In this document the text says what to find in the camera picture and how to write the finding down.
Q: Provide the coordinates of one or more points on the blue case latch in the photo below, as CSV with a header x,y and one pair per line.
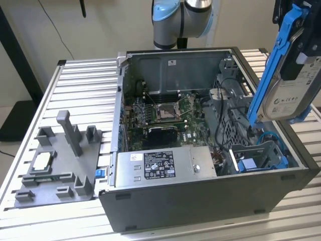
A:
x,y
100,173

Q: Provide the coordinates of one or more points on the silver power supply unit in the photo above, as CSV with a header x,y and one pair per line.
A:
x,y
165,165

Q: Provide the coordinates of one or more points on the black stand with base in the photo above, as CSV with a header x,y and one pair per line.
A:
x,y
17,123

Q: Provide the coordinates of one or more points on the black antenna rod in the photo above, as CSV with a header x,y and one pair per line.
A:
x,y
82,8

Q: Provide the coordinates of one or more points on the green motherboard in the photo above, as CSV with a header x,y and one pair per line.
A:
x,y
195,128

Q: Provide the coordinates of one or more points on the grey parts rack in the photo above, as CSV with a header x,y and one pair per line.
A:
x,y
62,160

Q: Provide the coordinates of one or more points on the silver CPU chip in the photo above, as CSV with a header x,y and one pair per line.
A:
x,y
42,163

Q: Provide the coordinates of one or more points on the blue carrier in bay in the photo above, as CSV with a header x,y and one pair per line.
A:
x,y
247,166

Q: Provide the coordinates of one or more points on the hard disk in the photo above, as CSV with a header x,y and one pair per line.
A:
x,y
283,100

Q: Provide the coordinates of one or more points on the grey disk bay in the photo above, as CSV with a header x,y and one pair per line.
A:
x,y
260,150

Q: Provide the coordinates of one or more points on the black graphics card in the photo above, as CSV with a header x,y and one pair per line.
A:
x,y
162,134

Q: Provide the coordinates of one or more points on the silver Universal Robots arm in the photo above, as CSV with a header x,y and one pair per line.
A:
x,y
173,25

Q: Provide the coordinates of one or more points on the open black PC case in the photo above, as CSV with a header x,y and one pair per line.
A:
x,y
188,200

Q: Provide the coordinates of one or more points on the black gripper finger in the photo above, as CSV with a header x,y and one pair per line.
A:
x,y
296,67

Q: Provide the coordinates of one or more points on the grey metal drive cage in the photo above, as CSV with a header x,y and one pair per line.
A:
x,y
233,105

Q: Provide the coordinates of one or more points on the CPU socket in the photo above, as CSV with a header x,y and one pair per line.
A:
x,y
167,111

